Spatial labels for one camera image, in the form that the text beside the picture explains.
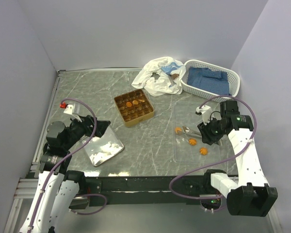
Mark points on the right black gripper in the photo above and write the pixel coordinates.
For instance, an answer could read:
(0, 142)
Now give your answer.
(207, 137)

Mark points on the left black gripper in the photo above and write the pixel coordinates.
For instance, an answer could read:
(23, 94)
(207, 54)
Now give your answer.
(86, 122)

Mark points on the metal tongs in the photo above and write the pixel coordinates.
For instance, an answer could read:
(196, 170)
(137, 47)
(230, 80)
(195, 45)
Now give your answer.
(191, 132)

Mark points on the swirl orange cookie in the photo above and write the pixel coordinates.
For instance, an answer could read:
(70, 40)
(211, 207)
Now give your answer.
(192, 141)
(203, 151)
(178, 130)

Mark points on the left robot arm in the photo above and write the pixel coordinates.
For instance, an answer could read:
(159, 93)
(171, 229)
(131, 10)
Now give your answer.
(58, 186)

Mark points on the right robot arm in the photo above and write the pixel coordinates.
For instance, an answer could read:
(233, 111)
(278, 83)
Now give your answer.
(251, 195)

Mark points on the clear plastic tray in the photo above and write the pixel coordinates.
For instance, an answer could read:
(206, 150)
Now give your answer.
(183, 114)

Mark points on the silver tin lid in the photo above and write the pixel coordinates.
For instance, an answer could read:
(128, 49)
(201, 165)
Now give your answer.
(102, 149)

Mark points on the blue folded cloth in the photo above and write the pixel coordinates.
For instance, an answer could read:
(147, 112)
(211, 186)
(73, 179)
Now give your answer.
(212, 81)

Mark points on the white laundry basket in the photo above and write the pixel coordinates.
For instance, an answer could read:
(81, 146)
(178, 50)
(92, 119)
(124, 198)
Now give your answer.
(233, 80)

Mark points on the gold cookie tin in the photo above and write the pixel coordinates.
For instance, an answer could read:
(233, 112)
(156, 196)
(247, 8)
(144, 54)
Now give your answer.
(137, 113)

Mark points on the white crumpled shirt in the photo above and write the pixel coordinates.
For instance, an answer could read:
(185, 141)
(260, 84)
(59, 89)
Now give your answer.
(161, 76)

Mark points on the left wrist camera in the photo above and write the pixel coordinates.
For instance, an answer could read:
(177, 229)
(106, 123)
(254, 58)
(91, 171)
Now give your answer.
(70, 109)

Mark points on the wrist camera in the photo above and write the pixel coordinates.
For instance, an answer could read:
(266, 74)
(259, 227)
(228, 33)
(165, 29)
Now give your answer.
(70, 109)
(204, 111)

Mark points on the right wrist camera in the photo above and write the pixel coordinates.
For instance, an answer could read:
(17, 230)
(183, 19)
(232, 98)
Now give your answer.
(204, 111)

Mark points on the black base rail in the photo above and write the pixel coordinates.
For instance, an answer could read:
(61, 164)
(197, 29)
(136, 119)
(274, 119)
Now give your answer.
(153, 190)

